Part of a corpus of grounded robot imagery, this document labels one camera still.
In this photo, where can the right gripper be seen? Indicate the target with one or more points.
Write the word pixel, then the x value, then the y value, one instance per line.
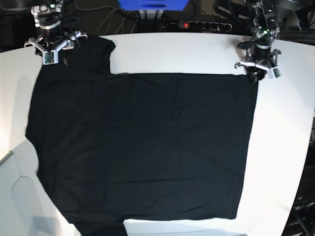
pixel 66 42

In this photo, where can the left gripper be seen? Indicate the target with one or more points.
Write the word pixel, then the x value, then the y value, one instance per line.
pixel 252 64

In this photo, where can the black T-shirt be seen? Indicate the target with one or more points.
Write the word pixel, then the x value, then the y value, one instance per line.
pixel 166 146

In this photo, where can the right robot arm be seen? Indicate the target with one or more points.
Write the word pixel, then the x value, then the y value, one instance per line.
pixel 53 37

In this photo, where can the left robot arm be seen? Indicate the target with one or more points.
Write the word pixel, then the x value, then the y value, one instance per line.
pixel 264 28

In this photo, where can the black power strip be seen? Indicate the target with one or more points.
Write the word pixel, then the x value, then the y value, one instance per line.
pixel 197 26

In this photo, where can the blue plastic bin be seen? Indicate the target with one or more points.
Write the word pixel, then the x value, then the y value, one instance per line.
pixel 171 5

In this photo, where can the black equipment rack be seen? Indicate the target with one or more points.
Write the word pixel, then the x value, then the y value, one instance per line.
pixel 301 221

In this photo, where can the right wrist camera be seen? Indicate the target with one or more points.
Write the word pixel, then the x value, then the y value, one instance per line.
pixel 49 58

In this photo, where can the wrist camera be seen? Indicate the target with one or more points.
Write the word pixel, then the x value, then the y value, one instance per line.
pixel 274 73
pixel 49 58

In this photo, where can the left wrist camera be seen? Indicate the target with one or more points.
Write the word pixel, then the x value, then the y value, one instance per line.
pixel 274 73

